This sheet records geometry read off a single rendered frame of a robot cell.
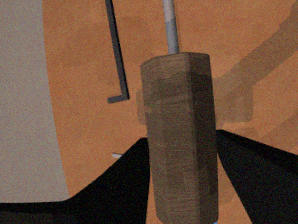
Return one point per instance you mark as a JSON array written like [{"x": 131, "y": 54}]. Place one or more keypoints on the brown handled tool with grey metal shaft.
[{"x": 182, "y": 136}]

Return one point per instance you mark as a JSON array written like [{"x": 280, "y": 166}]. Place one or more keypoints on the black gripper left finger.
[{"x": 118, "y": 196}]

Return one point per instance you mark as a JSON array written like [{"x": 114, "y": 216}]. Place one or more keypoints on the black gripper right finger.
[{"x": 265, "y": 178}]

